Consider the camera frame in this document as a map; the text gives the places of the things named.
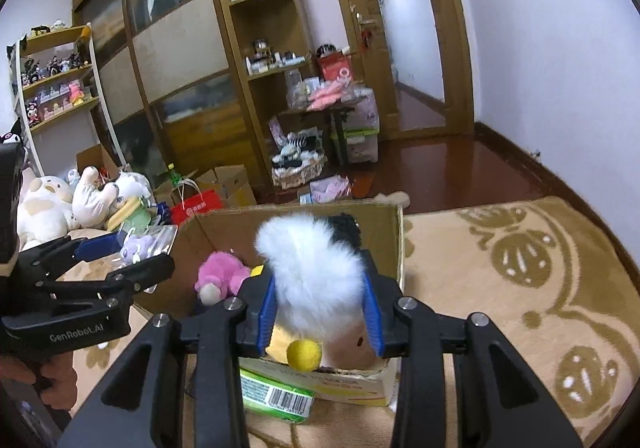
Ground brown cardboard box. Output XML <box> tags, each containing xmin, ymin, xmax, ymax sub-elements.
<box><xmin>136</xmin><ymin>202</ymin><xmax>405</xmax><ymax>407</ymax></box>

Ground white black plush toy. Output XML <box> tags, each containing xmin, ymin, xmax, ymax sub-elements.
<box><xmin>255</xmin><ymin>213</ymin><xmax>378</xmax><ymax>372</ymax></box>

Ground wooden door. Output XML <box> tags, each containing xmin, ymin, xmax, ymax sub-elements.
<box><xmin>338</xmin><ymin>0</ymin><xmax>474</xmax><ymax>139</ymax></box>

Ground clear bag purple plush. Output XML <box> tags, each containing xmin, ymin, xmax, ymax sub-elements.
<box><xmin>118</xmin><ymin>225</ymin><xmax>178</xmax><ymax>266</ymax></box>

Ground green tissue pack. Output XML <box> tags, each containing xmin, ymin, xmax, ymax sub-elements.
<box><xmin>240</xmin><ymin>369</ymin><xmax>314</xmax><ymax>424</ymax></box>

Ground white rack with figurines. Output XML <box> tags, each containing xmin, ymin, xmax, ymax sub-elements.
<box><xmin>8</xmin><ymin>23</ymin><xmax>125</xmax><ymax>175</ymax></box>

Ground clear plastic storage bin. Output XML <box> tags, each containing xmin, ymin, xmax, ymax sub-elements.
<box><xmin>345</xmin><ymin>128</ymin><xmax>380</xmax><ymax>163</ymax></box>

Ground green bottle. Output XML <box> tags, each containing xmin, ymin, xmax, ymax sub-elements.
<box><xmin>167</xmin><ymin>163</ymin><xmax>182</xmax><ymax>188</ymax></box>

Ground pink plush bear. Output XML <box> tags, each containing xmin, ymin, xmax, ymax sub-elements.
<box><xmin>194</xmin><ymin>252</ymin><xmax>250</xmax><ymax>307</ymax></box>

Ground red paper shopping bag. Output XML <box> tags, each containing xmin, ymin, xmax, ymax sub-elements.
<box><xmin>170</xmin><ymin>178</ymin><xmax>224</xmax><ymax>226</ymax></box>

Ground person's left hand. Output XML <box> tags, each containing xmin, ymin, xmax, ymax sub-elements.
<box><xmin>0</xmin><ymin>353</ymin><xmax>78</xmax><ymax>411</ymax></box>

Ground wicker basket with toys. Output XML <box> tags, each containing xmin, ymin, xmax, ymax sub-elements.
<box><xmin>271</xmin><ymin>128</ymin><xmax>326</xmax><ymax>190</ymax></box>

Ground beige slippers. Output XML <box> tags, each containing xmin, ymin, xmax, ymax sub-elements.
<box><xmin>373</xmin><ymin>191</ymin><xmax>411</xmax><ymax>210</ymax></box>

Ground beige floral blanket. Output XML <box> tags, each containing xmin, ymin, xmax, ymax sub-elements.
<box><xmin>74</xmin><ymin>197</ymin><xmax>639</xmax><ymax>447</ymax></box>

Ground white plush toy pile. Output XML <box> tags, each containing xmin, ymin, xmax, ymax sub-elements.
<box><xmin>17</xmin><ymin>166</ymin><xmax>155</xmax><ymax>250</ymax></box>

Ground wooden shelf cabinet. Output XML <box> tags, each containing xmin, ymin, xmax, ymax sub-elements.
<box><xmin>220</xmin><ymin>0</ymin><xmax>328</xmax><ymax>192</ymax></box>

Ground small black side table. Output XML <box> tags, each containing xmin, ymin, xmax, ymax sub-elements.
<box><xmin>276</xmin><ymin>96</ymin><xmax>364</xmax><ymax>166</ymax></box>

